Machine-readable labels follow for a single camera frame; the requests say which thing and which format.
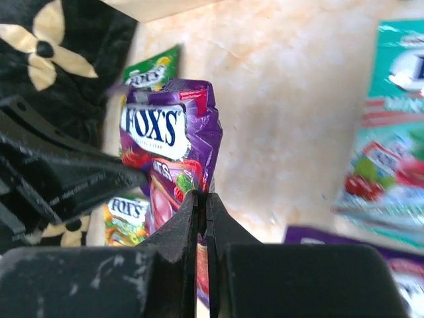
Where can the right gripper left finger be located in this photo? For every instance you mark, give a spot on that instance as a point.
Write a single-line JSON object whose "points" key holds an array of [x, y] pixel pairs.
{"points": [[153, 279]]}

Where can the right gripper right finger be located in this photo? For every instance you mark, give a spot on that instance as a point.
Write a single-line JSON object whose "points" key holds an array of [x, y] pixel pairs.
{"points": [[249, 278]]}

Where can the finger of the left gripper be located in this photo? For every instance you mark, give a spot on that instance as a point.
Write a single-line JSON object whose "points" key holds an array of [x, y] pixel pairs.
{"points": [[49, 178]]}

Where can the green candy bag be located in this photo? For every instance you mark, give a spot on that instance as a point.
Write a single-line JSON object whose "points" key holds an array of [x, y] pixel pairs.
{"points": [[125, 220], [154, 72]]}

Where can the purple candy bag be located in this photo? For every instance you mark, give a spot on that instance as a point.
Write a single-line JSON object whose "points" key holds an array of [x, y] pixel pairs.
{"points": [[173, 135], [344, 277]]}

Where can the black floral pillow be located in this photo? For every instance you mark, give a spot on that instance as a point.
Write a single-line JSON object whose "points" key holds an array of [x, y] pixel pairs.
{"points": [[62, 57]]}

